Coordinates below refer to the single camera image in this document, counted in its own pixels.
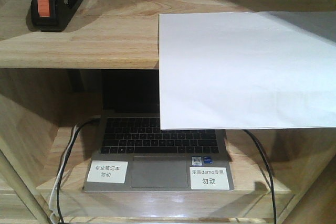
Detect white cable left of laptop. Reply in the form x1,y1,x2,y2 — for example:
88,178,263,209
49,125,79,224

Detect white label sticker left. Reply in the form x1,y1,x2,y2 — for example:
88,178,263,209
86,161,128,184

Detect white paper sheets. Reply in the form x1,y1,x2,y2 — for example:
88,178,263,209
159,12,335,130

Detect black cable of laptop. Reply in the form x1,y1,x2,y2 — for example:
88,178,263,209
241,129,278,224
55,119,100,224

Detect black cable right of laptop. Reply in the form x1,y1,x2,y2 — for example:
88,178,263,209
241,129,278,224

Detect black stapler with orange button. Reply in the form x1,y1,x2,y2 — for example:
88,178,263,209
30,0,83,32

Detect silver laptop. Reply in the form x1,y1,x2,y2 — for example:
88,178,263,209
83,69,234,193

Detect white label sticker right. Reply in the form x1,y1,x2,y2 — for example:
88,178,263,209
190,167,230,190

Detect wooden shelf unit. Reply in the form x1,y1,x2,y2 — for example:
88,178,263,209
1,0,335,223

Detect black cable left of laptop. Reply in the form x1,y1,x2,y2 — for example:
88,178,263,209
55,119,100,224

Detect white label sticker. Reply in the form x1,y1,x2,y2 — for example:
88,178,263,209
86,161,128,184
190,167,230,190

